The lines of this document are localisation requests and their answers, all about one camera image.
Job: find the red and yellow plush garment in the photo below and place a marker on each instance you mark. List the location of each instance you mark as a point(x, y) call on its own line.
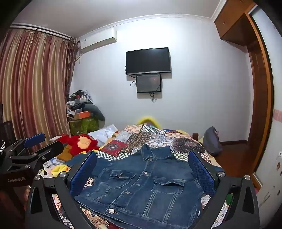
point(76, 145)

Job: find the wooden bed post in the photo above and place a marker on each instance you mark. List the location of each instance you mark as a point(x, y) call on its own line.
point(195, 136)

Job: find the patchwork printed blanket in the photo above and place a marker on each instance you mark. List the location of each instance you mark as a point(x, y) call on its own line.
point(132, 141)

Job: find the white door with stickers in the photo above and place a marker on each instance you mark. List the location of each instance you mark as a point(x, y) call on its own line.
point(274, 158)

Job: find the white curtain rail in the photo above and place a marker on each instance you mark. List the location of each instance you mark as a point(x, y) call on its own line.
point(44, 30)

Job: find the orange box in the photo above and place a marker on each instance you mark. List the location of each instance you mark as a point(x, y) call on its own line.
point(81, 115)

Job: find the green patterned box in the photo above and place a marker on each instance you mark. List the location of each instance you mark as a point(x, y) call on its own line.
point(84, 126)

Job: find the small black wall monitor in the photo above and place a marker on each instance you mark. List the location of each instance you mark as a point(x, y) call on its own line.
point(148, 83)

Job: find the pile of clothes and clutter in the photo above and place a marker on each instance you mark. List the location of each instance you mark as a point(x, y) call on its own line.
point(84, 103)

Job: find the wooden door frame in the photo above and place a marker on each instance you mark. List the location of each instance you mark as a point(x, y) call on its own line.
point(261, 99)

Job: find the black wall television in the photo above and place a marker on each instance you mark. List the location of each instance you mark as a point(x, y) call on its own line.
point(147, 60)

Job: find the green cloth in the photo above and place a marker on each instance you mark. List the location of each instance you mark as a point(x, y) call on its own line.
point(230, 199)

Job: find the yellow cloth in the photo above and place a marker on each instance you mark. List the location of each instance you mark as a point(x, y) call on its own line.
point(59, 169)

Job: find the grey backpack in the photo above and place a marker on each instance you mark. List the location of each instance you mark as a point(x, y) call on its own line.
point(212, 141)

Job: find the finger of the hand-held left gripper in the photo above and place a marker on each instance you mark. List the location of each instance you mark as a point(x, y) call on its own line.
point(34, 139)
point(51, 148)

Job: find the white wall air conditioner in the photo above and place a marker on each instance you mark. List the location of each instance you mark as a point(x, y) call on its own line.
point(97, 43)

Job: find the blue denim jacket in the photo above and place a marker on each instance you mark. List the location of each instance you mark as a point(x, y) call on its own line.
point(143, 182)

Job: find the wooden overhead cabinet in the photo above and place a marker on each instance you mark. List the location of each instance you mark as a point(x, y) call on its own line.
point(235, 19)

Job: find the yellow plush toy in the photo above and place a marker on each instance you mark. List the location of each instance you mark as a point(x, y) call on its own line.
point(148, 120)

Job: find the white cloth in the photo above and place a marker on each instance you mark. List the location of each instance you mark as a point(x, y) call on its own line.
point(103, 134)

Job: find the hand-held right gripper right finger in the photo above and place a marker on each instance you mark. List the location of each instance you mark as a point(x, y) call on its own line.
point(201, 174)

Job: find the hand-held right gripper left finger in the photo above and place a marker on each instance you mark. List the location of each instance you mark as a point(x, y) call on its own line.
point(84, 174)

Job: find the striped red beige curtain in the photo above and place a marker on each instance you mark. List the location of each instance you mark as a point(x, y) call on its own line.
point(33, 83)

